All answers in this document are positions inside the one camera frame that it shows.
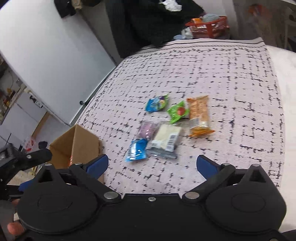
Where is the black coat over chair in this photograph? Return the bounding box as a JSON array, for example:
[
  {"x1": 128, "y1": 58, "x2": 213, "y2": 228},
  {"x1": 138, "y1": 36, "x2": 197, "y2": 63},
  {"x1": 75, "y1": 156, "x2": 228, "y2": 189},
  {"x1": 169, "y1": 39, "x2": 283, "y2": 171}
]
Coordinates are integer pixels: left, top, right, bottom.
[{"x1": 105, "y1": 1, "x2": 205, "y2": 58}]

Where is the blue green snack pouch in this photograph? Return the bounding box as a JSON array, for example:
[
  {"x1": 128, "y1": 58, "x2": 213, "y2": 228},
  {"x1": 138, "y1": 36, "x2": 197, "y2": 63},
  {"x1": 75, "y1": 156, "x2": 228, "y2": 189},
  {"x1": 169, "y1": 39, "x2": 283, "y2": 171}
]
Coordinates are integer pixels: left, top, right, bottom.
[{"x1": 145, "y1": 94, "x2": 169, "y2": 113}]

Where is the brown cardboard box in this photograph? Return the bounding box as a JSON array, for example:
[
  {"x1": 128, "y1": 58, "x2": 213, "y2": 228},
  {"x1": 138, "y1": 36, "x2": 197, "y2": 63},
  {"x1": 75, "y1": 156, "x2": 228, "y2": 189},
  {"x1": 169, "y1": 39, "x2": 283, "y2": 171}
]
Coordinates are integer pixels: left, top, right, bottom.
[{"x1": 49, "y1": 125, "x2": 103, "y2": 169}]

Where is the clear pack white cake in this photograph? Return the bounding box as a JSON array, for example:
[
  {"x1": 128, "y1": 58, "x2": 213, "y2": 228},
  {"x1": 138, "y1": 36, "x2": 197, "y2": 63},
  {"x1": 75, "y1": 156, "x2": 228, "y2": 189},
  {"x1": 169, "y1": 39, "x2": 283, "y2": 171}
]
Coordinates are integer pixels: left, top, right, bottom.
[{"x1": 146, "y1": 123, "x2": 183, "y2": 160}]

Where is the person's hand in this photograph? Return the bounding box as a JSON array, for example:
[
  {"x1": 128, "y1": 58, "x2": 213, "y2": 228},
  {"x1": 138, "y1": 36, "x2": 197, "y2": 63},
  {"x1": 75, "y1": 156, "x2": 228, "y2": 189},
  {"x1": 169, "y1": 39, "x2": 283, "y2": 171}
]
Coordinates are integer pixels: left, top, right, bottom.
[{"x1": 7, "y1": 199, "x2": 26, "y2": 237}]

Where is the red plastic basket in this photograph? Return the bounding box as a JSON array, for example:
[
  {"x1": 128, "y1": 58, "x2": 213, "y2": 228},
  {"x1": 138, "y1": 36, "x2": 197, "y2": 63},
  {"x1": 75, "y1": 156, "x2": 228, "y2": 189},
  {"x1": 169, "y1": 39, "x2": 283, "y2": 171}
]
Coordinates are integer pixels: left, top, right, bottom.
[{"x1": 185, "y1": 16, "x2": 230, "y2": 39}]

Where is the purple snack pouch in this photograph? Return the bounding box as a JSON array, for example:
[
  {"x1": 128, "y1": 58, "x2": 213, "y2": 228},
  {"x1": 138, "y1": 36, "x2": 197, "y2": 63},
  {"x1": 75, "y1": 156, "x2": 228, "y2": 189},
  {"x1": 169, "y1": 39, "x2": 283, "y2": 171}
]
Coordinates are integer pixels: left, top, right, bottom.
[{"x1": 138, "y1": 121, "x2": 159, "y2": 141}]

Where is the white patterned black-marked blanket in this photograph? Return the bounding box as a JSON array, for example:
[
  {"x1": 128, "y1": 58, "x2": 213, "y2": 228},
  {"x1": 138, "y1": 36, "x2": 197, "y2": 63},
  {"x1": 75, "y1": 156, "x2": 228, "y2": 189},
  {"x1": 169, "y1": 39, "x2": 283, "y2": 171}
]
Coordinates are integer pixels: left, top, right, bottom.
[{"x1": 77, "y1": 38, "x2": 285, "y2": 194}]

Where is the light green fruit snack pouch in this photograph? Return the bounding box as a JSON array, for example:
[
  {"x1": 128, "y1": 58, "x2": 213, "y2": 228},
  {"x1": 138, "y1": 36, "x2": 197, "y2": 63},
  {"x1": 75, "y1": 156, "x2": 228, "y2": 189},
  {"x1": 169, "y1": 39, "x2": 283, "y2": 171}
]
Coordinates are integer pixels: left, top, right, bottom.
[{"x1": 167, "y1": 100, "x2": 189, "y2": 124}]

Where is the blue candy wrapper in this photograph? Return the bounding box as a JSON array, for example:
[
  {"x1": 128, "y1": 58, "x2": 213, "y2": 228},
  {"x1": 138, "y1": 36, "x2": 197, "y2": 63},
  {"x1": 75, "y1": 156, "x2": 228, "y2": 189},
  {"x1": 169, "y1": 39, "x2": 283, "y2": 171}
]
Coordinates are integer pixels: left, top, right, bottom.
[{"x1": 125, "y1": 138, "x2": 148, "y2": 162}]

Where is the orange biscuit pack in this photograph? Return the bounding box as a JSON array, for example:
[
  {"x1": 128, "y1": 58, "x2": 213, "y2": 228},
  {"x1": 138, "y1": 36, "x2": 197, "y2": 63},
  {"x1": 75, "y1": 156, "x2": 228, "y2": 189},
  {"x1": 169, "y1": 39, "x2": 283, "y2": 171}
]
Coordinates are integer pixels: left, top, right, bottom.
[{"x1": 187, "y1": 95, "x2": 215, "y2": 138}]

